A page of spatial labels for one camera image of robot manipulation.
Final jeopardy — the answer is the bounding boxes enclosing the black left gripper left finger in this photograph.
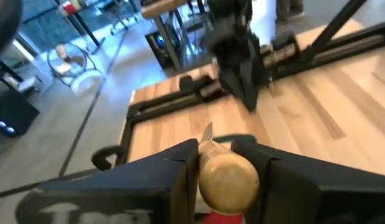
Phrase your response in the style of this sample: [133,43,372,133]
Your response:
[15,138,201,224]

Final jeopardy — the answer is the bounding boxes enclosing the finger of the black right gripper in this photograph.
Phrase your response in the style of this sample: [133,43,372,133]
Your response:
[221,74,258,112]
[247,62,271,94]

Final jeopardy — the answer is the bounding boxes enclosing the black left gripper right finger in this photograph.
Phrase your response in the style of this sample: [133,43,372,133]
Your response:
[231,139,385,224]

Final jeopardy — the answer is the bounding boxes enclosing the narrow steel tool wooden handle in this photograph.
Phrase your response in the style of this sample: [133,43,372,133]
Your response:
[197,121,261,215]

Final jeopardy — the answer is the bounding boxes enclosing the person's legs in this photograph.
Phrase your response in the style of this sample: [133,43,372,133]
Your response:
[275,0,305,20]

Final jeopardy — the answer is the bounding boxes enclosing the black computer tower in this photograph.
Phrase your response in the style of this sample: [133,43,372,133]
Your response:
[145,30,183,71]

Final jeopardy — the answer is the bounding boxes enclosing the wooden desk with black legs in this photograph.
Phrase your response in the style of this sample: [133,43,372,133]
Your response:
[140,0,189,71]

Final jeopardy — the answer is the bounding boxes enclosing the small red object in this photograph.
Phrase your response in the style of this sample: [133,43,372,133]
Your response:
[202,210,244,224]

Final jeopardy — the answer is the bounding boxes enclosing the black box with blue lights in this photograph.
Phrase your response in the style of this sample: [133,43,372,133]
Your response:
[0,89,40,138]

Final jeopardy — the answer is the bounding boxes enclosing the dark rounded foreground object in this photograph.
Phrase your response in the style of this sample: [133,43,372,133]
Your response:
[0,0,24,60]

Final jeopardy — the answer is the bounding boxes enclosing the black cable loop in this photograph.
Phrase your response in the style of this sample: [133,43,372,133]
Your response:
[90,145,125,172]

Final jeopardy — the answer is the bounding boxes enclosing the black diagonal frame post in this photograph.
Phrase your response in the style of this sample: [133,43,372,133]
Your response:
[304,0,368,60]

